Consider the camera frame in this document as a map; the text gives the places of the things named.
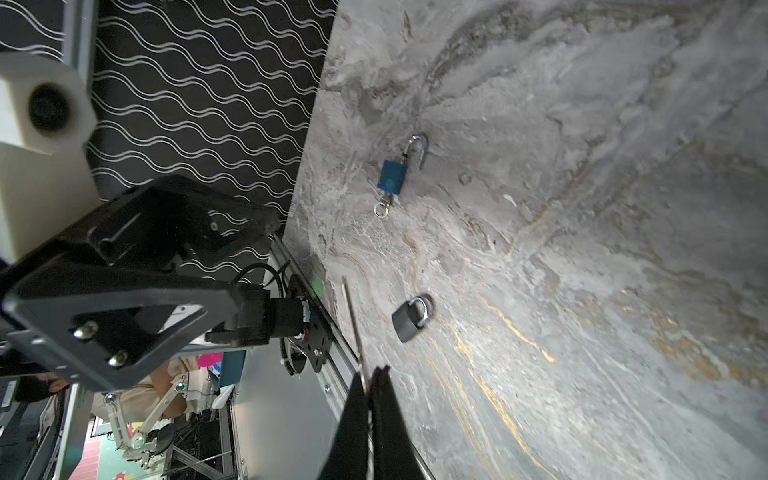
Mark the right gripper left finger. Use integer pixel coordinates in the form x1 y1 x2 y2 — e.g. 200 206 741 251
318 373 369 480

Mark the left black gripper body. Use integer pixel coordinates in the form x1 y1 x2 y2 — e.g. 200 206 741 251
53 176 279 282

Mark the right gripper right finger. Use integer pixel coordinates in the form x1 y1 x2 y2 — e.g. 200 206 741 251
368 366 425 480

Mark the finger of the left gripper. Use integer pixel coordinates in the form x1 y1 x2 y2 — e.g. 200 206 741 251
1 254 242 392

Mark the black padlock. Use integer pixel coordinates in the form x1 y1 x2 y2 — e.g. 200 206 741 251
391 294 434 343

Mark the blue padlock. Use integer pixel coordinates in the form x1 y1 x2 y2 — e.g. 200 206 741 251
373 133 429 219

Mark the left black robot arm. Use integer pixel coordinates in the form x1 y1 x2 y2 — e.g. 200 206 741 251
1 176 304 392

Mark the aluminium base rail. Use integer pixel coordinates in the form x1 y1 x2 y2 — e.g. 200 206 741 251
272 238 434 479

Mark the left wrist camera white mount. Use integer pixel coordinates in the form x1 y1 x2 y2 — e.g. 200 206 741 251
1 52 101 264

